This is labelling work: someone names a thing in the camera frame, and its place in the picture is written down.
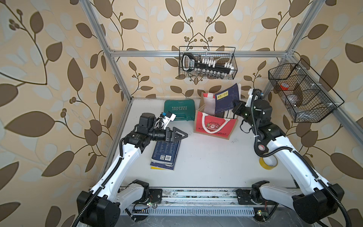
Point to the black wire basket back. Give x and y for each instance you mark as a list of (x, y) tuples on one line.
[(220, 54)]

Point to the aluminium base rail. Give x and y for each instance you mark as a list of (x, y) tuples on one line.
[(186, 201)]

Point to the navy book barcode back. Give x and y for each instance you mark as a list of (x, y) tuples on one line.
[(165, 154)]

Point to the black wire basket right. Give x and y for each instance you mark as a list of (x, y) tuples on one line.
[(311, 98)]

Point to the red tape roll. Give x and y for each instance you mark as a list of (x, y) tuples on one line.
[(284, 86)]

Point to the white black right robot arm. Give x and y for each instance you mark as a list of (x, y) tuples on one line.
[(315, 198)]

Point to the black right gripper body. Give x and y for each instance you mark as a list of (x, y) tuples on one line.
[(243, 111)]

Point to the black tape roll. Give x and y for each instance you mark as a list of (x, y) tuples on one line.
[(262, 148)]

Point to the burlap canvas bag red front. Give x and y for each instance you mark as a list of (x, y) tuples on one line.
[(210, 125)]

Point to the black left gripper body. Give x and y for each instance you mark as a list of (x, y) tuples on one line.
[(167, 139)]

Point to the navy book yellow label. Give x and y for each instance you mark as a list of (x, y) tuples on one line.
[(224, 100)]

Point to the black socket wrench set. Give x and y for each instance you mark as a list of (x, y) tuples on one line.
[(190, 63)]

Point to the green plastic tool case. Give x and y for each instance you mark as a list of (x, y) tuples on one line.
[(183, 109)]

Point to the aluminium frame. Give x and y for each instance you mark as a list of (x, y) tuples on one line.
[(149, 44)]

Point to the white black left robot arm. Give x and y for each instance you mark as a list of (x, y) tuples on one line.
[(102, 205)]

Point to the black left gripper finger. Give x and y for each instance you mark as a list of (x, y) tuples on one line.
[(178, 132), (179, 138)]

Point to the black wire basket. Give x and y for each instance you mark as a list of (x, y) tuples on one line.
[(220, 54), (311, 98)]

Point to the bottom yellow book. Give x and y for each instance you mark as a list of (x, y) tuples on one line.
[(153, 167)]

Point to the yellow tape roll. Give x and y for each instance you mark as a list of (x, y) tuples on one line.
[(268, 163)]

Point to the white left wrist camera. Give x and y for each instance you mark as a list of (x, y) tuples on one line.
[(165, 119)]

